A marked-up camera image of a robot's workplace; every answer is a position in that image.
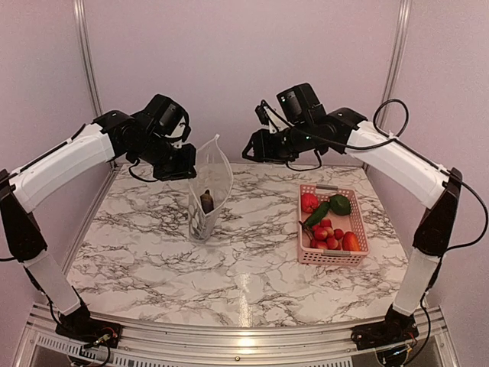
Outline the clear zip top bag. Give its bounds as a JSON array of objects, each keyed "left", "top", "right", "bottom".
[{"left": 188, "top": 134, "right": 234, "bottom": 242}]

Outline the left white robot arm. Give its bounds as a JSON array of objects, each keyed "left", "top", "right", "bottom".
[{"left": 1, "top": 104, "right": 196, "bottom": 340}]

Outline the green cucumber toy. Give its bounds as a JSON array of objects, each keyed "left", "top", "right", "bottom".
[{"left": 304, "top": 201, "right": 330, "bottom": 228}]

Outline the green pepper toy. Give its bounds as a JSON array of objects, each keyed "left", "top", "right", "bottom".
[{"left": 329, "top": 194, "right": 351, "bottom": 216}]

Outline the curved aluminium front rail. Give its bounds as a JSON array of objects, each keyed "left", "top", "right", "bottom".
[{"left": 15, "top": 305, "right": 459, "bottom": 367}]

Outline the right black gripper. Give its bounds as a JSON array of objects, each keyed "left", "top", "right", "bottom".
[{"left": 243, "top": 120, "right": 317, "bottom": 164}]

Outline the red tomato toy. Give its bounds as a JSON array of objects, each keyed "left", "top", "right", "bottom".
[{"left": 300, "top": 193, "right": 319, "bottom": 213}]

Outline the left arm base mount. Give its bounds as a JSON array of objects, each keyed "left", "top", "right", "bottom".
[{"left": 56, "top": 319, "right": 122, "bottom": 349}]

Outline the purple eggplant toy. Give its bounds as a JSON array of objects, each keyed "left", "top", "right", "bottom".
[{"left": 199, "top": 190, "right": 215, "bottom": 214}]

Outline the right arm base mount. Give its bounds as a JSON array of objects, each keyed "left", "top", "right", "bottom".
[{"left": 351, "top": 320, "right": 419, "bottom": 350}]

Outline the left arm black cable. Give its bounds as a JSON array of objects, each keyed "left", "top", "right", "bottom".
[{"left": 128, "top": 160, "right": 161, "bottom": 183}]

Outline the right aluminium frame post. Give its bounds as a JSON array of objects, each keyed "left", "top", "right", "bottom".
[{"left": 377, "top": 0, "right": 413, "bottom": 115}]

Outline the orange red mango toy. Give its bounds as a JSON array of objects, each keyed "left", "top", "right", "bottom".
[{"left": 342, "top": 232, "right": 361, "bottom": 252}]

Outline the aluminium frame post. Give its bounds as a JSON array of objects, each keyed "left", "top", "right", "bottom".
[
  {"left": 377, "top": 0, "right": 413, "bottom": 115},
  {"left": 72, "top": 0, "right": 112, "bottom": 115}
]

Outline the pink plastic basket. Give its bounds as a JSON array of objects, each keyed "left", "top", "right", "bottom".
[{"left": 297, "top": 183, "right": 370, "bottom": 266}]

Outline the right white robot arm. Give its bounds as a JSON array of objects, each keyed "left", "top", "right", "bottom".
[{"left": 241, "top": 108, "right": 461, "bottom": 343}]

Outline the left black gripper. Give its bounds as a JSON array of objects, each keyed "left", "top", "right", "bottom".
[{"left": 130, "top": 132, "right": 196, "bottom": 180}]

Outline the red cherry bunch toy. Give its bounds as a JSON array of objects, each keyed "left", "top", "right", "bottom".
[{"left": 301, "top": 219, "right": 345, "bottom": 251}]

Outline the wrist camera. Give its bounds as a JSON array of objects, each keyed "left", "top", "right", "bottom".
[
  {"left": 140, "top": 94, "right": 191, "bottom": 145},
  {"left": 254, "top": 83, "right": 327, "bottom": 134}
]

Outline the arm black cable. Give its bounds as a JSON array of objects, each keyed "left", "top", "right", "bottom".
[
  {"left": 286, "top": 99, "right": 489, "bottom": 249},
  {"left": 128, "top": 160, "right": 161, "bottom": 183}
]

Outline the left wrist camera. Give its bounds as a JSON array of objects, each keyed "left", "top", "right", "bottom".
[{"left": 140, "top": 94, "right": 191, "bottom": 145}]

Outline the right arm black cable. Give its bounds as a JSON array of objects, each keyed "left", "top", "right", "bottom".
[{"left": 286, "top": 99, "right": 489, "bottom": 249}]

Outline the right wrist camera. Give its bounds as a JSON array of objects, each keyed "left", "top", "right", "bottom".
[{"left": 254, "top": 83, "right": 327, "bottom": 134}]

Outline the left aluminium frame post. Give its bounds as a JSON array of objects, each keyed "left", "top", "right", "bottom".
[{"left": 72, "top": 0, "right": 112, "bottom": 115}]

